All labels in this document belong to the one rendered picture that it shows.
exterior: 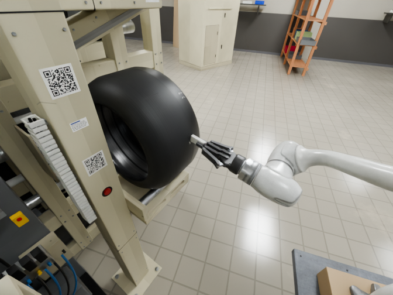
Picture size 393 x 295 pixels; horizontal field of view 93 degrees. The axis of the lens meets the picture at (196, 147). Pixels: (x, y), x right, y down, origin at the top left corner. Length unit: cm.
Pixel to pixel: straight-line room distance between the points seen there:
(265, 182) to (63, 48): 68
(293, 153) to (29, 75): 80
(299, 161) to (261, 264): 127
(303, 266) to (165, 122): 99
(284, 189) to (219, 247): 126
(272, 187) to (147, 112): 49
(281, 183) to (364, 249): 179
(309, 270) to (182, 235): 104
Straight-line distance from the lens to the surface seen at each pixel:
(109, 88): 77
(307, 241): 215
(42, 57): 60
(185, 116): 77
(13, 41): 58
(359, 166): 68
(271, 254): 195
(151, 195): 98
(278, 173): 70
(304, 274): 123
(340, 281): 119
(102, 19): 114
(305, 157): 77
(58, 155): 69
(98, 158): 75
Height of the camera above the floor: 170
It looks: 39 degrees down
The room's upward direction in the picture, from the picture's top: 3 degrees clockwise
